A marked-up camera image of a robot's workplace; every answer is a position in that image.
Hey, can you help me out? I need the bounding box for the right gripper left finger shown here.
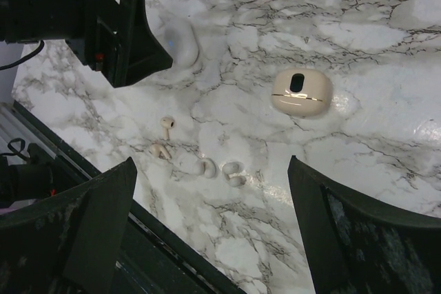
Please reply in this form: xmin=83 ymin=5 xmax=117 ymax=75
xmin=1 ymin=158 xmax=137 ymax=293

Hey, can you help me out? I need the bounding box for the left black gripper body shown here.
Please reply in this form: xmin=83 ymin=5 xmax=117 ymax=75
xmin=1 ymin=0 xmax=121 ymax=67

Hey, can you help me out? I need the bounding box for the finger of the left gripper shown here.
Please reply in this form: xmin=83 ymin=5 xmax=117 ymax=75
xmin=98 ymin=0 xmax=173 ymax=88

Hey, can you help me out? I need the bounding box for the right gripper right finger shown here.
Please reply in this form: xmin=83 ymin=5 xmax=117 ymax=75
xmin=287 ymin=156 xmax=440 ymax=293

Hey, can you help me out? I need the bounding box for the white clip earbud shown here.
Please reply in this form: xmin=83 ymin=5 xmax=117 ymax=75
xmin=194 ymin=158 xmax=217 ymax=178
xmin=222 ymin=162 xmax=245 ymax=187

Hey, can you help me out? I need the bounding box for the beige earbud charging case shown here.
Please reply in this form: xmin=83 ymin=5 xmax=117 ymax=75
xmin=271 ymin=68 xmax=333 ymax=118

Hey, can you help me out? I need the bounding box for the beige stem earbud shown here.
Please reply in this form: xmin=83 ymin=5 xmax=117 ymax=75
xmin=150 ymin=143 xmax=172 ymax=160
xmin=160 ymin=116 xmax=175 ymax=140

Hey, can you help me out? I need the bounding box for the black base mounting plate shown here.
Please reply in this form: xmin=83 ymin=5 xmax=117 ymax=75
xmin=1 ymin=103 xmax=240 ymax=293

